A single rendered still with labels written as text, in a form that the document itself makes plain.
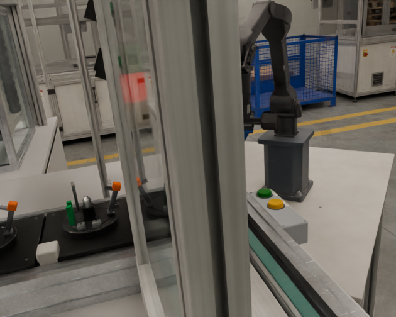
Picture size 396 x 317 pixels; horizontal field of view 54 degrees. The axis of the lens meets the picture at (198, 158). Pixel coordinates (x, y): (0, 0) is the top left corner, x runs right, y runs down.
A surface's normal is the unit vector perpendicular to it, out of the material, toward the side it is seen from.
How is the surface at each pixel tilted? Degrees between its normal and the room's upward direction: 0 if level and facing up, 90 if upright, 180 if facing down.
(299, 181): 90
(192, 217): 90
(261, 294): 0
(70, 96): 90
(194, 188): 90
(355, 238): 0
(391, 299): 0
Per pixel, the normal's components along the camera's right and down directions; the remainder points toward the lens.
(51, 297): 0.27, 0.32
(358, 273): -0.08, -0.93
